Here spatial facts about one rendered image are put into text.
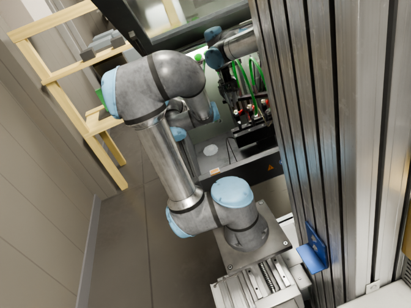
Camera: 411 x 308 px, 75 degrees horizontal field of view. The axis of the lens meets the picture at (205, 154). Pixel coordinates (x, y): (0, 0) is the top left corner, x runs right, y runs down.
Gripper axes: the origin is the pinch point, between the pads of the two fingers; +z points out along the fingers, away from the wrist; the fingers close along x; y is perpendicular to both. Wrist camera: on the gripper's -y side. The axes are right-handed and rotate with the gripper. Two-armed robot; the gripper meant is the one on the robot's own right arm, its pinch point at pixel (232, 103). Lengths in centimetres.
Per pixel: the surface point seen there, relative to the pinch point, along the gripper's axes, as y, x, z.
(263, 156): 12.0, 6.0, 27.6
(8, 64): -134, -151, -40
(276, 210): 13, 5, 70
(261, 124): -11.1, 13.6, 24.7
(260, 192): 12, -1, 51
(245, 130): -11.6, 4.2, 24.7
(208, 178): 12.5, -24.0, 28.5
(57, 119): -134, -146, 17
